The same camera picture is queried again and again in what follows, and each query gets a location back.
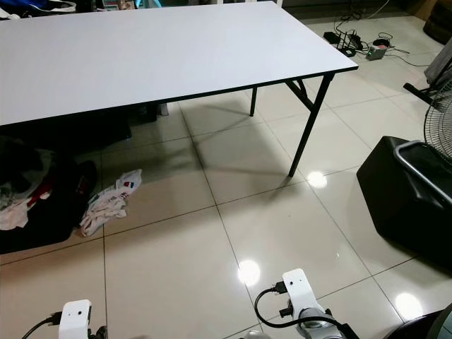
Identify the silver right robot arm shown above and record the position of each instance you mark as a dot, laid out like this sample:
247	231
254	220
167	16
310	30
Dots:
321	325

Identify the pinkish clothes pile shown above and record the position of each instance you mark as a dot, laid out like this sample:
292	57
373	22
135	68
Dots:
14	212

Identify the black open bag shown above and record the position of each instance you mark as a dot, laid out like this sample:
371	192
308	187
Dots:
56	219

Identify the white crumpled cloth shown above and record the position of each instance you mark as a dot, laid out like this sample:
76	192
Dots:
107	205

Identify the white folding table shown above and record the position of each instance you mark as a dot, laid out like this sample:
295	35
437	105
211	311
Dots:
169	56

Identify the black power strip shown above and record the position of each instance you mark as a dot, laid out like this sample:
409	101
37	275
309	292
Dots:
342	40

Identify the grey green small device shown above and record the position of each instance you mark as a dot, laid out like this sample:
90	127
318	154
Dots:
379	51

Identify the black chair leg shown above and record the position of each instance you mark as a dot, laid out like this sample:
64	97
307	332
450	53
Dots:
420	92

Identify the black standing fan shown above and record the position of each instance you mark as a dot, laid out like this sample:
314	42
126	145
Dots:
439	127

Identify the grey hanging cloth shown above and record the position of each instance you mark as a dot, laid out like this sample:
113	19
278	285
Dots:
439	70

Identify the black robot leg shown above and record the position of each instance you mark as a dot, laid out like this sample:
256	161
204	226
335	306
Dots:
424	325

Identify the dark round barrel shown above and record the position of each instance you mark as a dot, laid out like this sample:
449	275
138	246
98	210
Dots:
439	25

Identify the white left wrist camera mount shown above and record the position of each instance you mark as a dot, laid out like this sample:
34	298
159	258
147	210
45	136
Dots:
75	319

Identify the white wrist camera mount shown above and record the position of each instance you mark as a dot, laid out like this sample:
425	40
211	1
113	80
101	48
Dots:
75	319
299	289

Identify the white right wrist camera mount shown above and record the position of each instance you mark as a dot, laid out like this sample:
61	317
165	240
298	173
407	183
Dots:
299	289

